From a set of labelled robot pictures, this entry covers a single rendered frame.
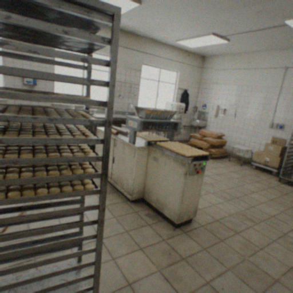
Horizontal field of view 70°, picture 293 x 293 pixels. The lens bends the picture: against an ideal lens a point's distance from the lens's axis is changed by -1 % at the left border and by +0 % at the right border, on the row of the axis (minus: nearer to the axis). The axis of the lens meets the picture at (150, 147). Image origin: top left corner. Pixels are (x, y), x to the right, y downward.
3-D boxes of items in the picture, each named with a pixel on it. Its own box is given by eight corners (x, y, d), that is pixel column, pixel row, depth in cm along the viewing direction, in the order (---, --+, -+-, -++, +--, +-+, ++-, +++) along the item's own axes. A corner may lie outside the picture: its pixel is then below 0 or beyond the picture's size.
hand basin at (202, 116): (213, 138, 691) (219, 105, 666) (205, 138, 669) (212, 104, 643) (191, 132, 769) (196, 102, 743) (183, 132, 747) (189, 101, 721)
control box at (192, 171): (188, 174, 231) (190, 162, 227) (202, 171, 245) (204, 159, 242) (190, 175, 228) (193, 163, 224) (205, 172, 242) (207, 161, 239)
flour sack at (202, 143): (188, 143, 636) (189, 138, 632) (197, 142, 663) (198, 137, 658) (208, 149, 583) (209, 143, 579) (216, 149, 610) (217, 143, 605)
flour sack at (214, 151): (213, 155, 577) (214, 150, 574) (201, 151, 608) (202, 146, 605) (227, 153, 623) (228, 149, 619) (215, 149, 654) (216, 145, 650)
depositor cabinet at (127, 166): (94, 173, 381) (96, 127, 362) (127, 168, 425) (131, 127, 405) (130, 206, 285) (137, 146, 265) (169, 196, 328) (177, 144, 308)
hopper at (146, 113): (132, 116, 285) (133, 106, 282) (163, 118, 319) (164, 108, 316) (145, 119, 263) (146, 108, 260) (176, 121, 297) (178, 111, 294)
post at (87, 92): (80, 261, 168) (92, 30, 128) (81, 264, 166) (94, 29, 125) (76, 262, 167) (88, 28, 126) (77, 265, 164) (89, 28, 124)
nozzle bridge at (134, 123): (124, 140, 290) (126, 115, 281) (163, 139, 333) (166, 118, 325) (137, 146, 264) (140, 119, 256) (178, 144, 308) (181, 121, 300)
